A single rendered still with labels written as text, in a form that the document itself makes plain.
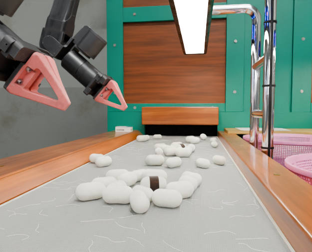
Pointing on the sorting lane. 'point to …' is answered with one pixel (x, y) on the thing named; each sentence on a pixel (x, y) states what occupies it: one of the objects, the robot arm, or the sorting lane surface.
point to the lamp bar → (205, 25)
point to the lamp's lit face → (192, 23)
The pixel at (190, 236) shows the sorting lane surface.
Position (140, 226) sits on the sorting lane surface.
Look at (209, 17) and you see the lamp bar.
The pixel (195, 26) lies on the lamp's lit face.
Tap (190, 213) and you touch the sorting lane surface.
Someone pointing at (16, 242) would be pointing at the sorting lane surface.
